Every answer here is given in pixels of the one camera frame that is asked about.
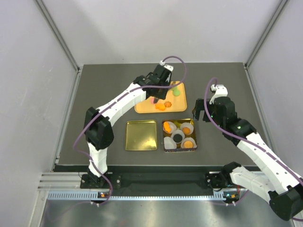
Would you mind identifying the white slotted cable duct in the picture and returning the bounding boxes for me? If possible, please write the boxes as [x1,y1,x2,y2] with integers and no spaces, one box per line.
[47,191,228,201]

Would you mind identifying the green cookie lower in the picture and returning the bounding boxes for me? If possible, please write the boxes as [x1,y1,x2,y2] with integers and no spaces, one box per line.
[173,90,180,96]

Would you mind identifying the orange swirl cookie lower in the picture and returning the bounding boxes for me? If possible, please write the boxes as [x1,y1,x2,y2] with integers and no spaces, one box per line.
[164,101,172,108]

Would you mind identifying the orange plastic tray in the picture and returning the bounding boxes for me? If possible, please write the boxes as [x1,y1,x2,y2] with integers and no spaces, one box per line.
[134,83,187,114]

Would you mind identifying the metal tongs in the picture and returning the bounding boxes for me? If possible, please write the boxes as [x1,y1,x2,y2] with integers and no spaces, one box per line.
[153,81,176,104]

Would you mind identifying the top right paper cup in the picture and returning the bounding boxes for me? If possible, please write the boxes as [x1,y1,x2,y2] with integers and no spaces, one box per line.
[180,122,194,135]

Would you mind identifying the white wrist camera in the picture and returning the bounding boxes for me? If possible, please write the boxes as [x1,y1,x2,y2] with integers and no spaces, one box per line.
[159,61,174,72]
[209,84,228,105]

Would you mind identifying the chocolate chip cookie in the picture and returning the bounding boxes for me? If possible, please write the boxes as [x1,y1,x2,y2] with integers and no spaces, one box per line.
[182,127,191,135]

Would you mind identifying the round dotted biscuit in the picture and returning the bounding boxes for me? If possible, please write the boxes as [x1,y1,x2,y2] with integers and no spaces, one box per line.
[184,140,194,148]

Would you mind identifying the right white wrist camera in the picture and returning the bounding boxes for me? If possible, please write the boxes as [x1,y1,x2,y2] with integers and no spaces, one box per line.
[209,84,228,105]

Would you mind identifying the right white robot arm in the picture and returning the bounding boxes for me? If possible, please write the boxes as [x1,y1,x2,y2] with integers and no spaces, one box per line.
[192,97,303,221]

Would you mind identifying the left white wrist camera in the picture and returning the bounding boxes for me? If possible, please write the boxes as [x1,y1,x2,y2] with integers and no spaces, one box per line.
[159,61,174,72]

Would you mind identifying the gold cookie tin box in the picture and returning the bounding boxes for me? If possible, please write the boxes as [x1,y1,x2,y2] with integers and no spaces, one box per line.
[162,118,198,153]

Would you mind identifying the fish shaped cookie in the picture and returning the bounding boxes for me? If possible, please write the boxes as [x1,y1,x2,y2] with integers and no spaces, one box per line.
[163,122,171,134]
[155,103,166,111]

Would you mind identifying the black sandwich cookie bottom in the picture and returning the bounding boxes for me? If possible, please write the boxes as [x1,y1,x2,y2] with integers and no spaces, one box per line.
[173,134,183,143]

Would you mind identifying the bottom left paper cup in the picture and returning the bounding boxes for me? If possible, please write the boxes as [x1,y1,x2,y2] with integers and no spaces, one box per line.
[163,137,177,150]

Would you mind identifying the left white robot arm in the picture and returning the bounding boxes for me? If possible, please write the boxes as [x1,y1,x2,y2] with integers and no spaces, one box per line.
[84,63,174,188]

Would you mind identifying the center paper cup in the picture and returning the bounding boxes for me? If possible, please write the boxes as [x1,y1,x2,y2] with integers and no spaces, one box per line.
[171,129,185,144]

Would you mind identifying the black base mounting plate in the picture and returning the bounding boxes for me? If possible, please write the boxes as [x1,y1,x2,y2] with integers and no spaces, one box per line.
[80,166,232,196]

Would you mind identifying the bottom right paper cup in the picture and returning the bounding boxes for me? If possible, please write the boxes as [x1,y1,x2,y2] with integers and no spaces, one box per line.
[180,137,197,149]

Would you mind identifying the gold tin lid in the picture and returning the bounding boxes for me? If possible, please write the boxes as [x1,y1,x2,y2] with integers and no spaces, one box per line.
[125,120,157,151]

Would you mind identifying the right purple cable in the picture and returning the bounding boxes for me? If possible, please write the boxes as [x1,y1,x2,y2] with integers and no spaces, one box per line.
[204,77,303,222]

